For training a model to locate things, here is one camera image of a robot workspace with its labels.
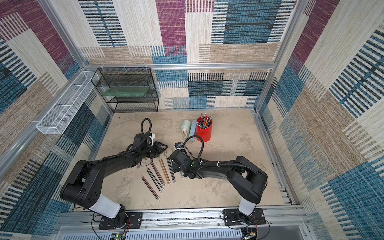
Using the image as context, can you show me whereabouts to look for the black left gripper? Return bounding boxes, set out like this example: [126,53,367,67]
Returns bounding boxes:
[141,142,170,160]

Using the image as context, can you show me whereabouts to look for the yellow striped pencil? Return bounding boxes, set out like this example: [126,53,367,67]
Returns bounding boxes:
[160,158,171,185]

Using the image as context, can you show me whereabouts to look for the dark navy striped pencil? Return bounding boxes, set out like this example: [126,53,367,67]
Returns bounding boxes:
[167,157,176,184]

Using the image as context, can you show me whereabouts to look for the black white striped pencil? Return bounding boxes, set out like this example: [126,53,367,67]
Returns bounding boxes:
[145,168,163,194]

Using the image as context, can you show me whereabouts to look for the red striped pencil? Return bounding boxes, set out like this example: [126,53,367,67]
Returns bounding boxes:
[141,175,161,200]

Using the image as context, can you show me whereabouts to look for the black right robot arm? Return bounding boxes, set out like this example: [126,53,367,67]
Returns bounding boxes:
[170,135,268,216]

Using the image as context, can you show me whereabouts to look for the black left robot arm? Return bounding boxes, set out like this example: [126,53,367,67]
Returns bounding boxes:
[60,118,168,225]

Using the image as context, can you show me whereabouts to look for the pencils in red cup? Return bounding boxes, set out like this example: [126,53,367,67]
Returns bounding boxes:
[197,114,213,129]

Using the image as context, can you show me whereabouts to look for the light blue eraser box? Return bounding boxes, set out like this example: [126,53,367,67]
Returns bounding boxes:
[189,120,197,137]

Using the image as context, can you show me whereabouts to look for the red pencil cup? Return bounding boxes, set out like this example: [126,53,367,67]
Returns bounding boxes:
[196,123,213,143]

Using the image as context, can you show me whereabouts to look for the green board on shelf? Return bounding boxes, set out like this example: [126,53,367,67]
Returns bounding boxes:
[102,87,150,97]

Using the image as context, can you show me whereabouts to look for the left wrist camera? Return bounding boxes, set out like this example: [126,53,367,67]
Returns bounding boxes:
[148,133,155,146]

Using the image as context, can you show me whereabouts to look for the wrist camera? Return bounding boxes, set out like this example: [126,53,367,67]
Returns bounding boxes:
[148,133,155,146]
[175,142,184,150]

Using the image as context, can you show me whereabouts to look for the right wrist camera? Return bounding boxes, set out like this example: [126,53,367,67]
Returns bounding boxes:
[175,142,184,150]

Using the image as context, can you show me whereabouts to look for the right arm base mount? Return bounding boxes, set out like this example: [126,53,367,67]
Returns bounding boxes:
[220,208,267,227]

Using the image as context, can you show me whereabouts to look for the black wire mesh shelf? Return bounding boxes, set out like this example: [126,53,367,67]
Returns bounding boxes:
[91,67,159,113]

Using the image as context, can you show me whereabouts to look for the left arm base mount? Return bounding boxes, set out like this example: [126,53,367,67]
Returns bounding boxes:
[99,212,143,230]

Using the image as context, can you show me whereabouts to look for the white wire mesh basket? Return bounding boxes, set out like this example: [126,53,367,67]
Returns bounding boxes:
[36,71,95,135]

